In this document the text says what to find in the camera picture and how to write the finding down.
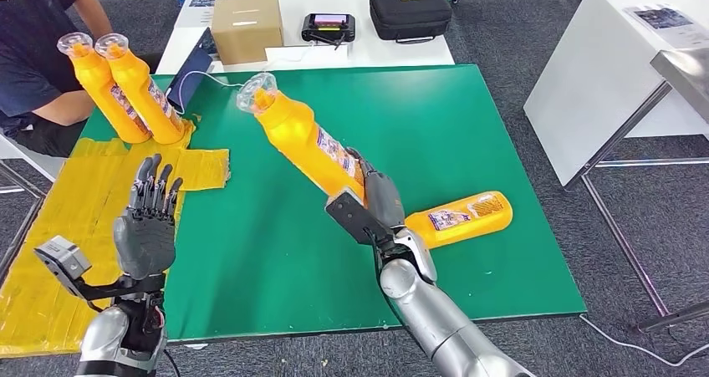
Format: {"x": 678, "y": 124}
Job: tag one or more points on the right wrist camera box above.
{"x": 354, "y": 216}

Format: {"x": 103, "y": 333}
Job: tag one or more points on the printed paper sheet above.
{"x": 208, "y": 0}

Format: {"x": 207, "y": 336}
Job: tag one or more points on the orange detergent bottle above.
{"x": 97, "y": 86}
{"x": 293, "y": 136}
{"x": 133, "y": 81}
{"x": 498, "y": 219}

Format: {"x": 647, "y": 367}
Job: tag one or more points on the black carrying case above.
{"x": 411, "y": 12}

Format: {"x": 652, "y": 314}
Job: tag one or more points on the person's right forearm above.
{"x": 63, "y": 108}

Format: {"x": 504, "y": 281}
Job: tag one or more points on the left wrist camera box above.
{"x": 61, "y": 258}

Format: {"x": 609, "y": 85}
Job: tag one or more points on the dark blue tablet case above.
{"x": 191, "y": 78}

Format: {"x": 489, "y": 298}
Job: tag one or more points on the person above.
{"x": 28, "y": 42}

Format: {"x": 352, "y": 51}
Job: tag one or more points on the brown cardboard box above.
{"x": 247, "y": 27}

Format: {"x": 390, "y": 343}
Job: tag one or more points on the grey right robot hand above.
{"x": 385, "y": 197}

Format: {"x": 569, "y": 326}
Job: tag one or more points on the printed instruction sheet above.
{"x": 662, "y": 20}

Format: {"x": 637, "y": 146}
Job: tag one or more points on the green table mat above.
{"x": 443, "y": 131}

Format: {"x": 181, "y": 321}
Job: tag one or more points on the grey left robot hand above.
{"x": 145, "y": 241}

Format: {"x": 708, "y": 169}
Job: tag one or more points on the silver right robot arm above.
{"x": 443, "y": 319}

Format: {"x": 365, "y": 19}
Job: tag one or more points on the black handheld controller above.
{"x": 328, "y": 29}

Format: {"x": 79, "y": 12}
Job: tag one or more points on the person's left forearm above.
{"x": 94, "y": 12}

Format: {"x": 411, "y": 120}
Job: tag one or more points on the yellow tape sheet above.
{"x": 66, "y": 197}

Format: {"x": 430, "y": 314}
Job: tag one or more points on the steel table with legs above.
{"x": 684, "y": 67}

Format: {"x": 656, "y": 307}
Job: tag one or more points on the white chair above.
{"x": 36, "y": 161}

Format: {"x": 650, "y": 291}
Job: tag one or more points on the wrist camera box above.
{"x": 61, "y": 258}
{"x": 354, "y": 216}

